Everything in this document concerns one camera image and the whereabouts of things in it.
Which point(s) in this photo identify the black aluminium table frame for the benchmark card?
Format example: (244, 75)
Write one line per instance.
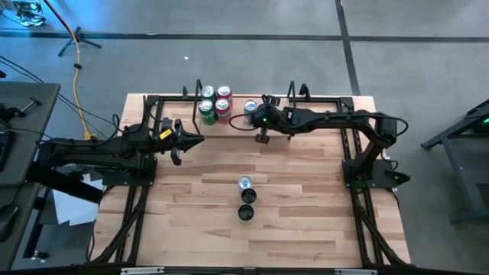
(345, 102)

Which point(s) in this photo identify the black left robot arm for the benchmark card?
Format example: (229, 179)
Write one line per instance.
(84, 147)

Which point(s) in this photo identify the gray metal cart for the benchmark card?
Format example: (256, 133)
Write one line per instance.
(454, 179)

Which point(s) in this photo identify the orange-red Fanta can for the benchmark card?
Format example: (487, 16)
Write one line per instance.
(223, 114)
(224, 91)

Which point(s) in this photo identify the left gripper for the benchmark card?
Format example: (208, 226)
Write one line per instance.
(158, 145)

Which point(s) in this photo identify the black round cylinder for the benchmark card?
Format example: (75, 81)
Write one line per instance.
(248, 196)
(245, 212)

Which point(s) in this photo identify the black device with green light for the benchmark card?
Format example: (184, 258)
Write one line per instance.
(484, 123)

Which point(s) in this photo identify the black desk crossbar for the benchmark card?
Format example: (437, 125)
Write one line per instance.
(65, 184)

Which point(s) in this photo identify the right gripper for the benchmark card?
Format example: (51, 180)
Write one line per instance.
(271, 120)

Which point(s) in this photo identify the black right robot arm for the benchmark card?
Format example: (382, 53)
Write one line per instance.
(336, 118)

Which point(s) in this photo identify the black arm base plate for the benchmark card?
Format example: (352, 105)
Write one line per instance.
(149, 177)
(384, 173)

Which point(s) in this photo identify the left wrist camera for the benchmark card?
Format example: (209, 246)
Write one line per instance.
(167, 124)

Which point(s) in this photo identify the green Sprite can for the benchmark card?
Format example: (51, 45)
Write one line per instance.
(207, 116)
(208, 92)

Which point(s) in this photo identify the black floor stand foot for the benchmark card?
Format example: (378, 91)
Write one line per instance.
(78, 38)

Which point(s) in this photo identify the slim blue drink can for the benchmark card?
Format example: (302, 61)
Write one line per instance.
(250, 109)

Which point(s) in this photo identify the black table clamp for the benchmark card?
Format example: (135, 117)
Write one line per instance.
(305, 91)
(185, 92)

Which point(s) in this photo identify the tall silver Celsius can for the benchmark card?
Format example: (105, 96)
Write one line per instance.
(245, 182)

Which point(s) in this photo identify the yellow label tag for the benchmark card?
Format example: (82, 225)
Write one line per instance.
(165, 134)

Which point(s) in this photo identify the black computer mouse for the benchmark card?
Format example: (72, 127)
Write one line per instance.
(7, 221)

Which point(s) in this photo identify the silver metal bracket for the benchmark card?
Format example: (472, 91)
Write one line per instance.
(355, 272)
(142, 270)

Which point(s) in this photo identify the black keyboard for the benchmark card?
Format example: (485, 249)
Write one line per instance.
(4, 149)

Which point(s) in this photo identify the black desk clamp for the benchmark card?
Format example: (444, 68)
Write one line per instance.
(11, 112)

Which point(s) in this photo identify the gray desk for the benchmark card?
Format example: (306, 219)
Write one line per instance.
(46, 95)

